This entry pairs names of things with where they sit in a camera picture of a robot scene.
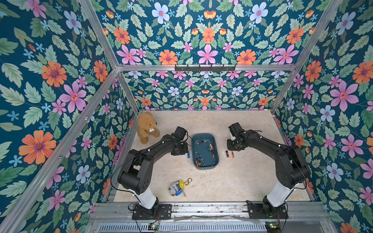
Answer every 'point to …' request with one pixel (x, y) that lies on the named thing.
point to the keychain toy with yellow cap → (177, 187)
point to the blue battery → (188, 154)
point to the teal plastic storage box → (205, 151)
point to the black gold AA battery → (227, 154)
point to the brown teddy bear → (146, 125)
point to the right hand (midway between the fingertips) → (230, 146)
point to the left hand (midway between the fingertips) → (186, 150)
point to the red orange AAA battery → (233, 155)
